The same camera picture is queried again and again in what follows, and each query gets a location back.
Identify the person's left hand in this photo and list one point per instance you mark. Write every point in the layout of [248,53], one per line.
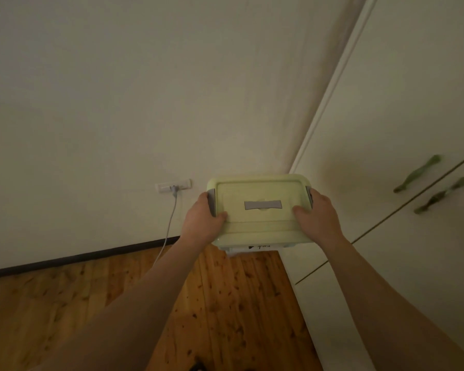
[199,222]

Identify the person's right hand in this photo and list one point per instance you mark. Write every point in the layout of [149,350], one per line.
[320,220]

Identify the person's right thumb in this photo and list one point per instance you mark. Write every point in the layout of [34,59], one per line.
[302,213]

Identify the person's left thumb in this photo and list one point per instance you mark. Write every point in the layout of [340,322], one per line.
[219,219]

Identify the light green lidded storage box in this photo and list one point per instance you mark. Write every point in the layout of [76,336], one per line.
[260,212]

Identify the person's right forearm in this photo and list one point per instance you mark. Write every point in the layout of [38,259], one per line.
[386,305]

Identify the person's left forearm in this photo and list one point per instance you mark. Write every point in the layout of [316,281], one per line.
[123,316]

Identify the dark skirting board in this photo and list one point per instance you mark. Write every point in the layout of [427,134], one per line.
[77,256]

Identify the white wall socket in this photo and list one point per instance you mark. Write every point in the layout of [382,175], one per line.
[173,185]

